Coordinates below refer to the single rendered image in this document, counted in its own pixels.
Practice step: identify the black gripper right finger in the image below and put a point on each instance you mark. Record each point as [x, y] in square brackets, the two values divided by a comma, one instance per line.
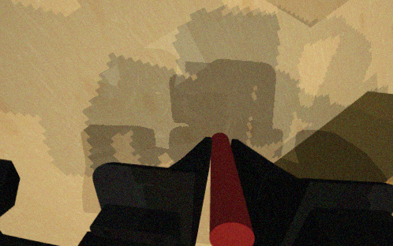
[278, 203]

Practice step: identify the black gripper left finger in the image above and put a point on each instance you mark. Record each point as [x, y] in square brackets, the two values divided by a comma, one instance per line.
[180, 187]

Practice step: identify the dark red peg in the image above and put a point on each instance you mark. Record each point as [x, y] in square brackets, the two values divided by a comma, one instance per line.
[230, 224]

